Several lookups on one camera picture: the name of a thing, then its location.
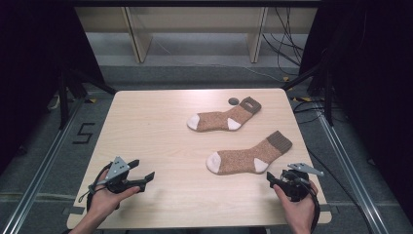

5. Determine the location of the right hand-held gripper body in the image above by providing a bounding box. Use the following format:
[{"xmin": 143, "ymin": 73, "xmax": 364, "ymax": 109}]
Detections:
[{"xmin": 276, "ymin": 162, "xmax": 325, "ymax": 203}]

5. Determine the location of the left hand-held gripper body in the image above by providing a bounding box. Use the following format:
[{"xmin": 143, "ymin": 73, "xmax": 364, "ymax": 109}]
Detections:
[{"xmin": 104, "ymin": 156, "xmax": 142, "ymax": 195}]

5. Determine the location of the brown sock with plain cuff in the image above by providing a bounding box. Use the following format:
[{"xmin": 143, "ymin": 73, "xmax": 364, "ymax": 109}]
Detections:
[{"xmin": 206, "ymin": 130, "xmax": 293, "ymax": 176}]

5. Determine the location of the brown sock with cuff label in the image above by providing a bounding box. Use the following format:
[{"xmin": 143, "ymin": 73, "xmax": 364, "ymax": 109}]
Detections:
[{"xmin": 186, "ymin": 96, "xmax": 263, "ymax": 133}]

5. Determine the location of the person's right hand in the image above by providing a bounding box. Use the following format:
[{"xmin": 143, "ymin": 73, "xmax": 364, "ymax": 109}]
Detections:
[{"xmin": 273, "ymin": 179, "xmax": 320, "ymax": 228}]

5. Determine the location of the person's left hand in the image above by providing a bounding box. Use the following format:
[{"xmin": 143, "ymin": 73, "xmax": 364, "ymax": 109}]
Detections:
[{"xmin": 87, "ymin": 169, "xmax": 141, "ymax": 218}]

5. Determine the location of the black metal stand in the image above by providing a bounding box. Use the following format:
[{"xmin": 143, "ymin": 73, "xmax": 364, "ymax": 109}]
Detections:
[
  {"xmin": 282, "ymin": 59, "xmax": 336, "ymax": 127},
  {"xmin": 57, "ymin": 66, "xmax": 119, "ymax": 131}
]

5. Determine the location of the black curtain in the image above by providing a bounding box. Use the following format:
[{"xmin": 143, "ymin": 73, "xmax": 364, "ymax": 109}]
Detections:
[
  {"xmin": 298, "ymin": 0, "xmax": 413, "ymax": 225},
  {"xmin": 0, "ymin": 0, "xmax": 106, "ymax": 176}
]

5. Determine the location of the light wooden shelf unit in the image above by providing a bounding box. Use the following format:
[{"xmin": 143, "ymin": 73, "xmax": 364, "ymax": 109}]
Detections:
[{"xmin": 74, "ymin": 6, "xmax": 319, "ymax": 64}]

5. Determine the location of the grey table corner bracket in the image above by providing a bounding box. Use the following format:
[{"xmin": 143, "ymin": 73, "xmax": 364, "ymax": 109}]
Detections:
[
  {"xmin": 319, "ymin": 203, "xmax": 339, "ymax": 215},
  {"xmin": 62, "ymin": 206, "xmax": 86, "ymax": 215}
]

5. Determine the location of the black floor cable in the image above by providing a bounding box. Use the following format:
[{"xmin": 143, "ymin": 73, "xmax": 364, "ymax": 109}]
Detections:
[{"xmin": 292, "ymin": 97, "xmax": 374, "ymax": 234}]

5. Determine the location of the aluminium floor rail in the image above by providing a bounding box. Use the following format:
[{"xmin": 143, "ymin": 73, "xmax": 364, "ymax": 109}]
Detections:
[
  {"xmin": 0, "ymin": 97, "xmax": 86, "ymax": 234},
  {"xmin": 315, "ymin": 105, "xmax": 389, "ymax": 234}
]

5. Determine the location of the thin white floor cable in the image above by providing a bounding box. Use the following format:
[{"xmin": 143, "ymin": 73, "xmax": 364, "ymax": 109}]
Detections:
[{"xmin": 151, "ymin": 38, "xmax": 284, "ymax": 83}]

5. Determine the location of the bundle of black hanging cables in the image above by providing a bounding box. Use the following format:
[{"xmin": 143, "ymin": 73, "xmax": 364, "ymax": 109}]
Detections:
[{"xmin": 262, "ymin": 7, "xmax": 306, "ymax": 68}]

